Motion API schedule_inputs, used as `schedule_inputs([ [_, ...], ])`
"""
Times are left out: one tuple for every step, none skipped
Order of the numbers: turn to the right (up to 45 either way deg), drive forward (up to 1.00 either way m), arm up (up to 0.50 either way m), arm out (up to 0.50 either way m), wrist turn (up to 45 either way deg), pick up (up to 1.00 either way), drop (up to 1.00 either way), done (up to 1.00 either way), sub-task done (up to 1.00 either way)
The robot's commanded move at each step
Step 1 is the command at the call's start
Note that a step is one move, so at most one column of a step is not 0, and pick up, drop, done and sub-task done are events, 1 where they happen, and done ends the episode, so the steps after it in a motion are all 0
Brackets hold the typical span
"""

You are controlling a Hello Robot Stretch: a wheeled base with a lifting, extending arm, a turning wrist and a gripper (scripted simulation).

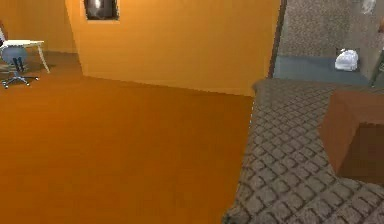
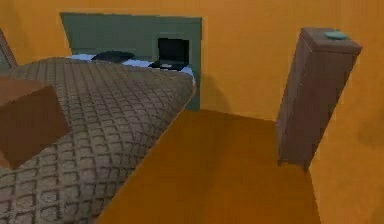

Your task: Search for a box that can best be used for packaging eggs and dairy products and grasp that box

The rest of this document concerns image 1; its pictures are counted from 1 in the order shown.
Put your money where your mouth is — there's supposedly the brown wooden cabinet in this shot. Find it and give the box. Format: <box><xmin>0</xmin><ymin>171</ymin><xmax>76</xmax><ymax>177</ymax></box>
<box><xmin>317</xmin><ymin>89</ymin><xmax>384</xmax><ymax>186</ymax></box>

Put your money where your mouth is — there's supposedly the white desk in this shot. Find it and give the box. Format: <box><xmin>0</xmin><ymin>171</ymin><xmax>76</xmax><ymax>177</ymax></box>
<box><xmin>0</xmin><ymin>39</ymin><xmax>51</xmax><ymax>74</ymax></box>

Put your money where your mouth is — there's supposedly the blue office chair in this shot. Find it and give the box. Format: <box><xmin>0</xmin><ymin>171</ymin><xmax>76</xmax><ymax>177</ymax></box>
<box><xmin>0</xmin><ymin>45</ymin><xmax>40</xmax><ymax>90</ymax></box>

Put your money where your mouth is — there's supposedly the dark framed wall picture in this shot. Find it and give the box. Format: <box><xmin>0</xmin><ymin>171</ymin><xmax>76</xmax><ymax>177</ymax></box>
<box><xmin>83</xmin><ymin>0</ymin><xmax>120</xmax><ymax>21</ymax></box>

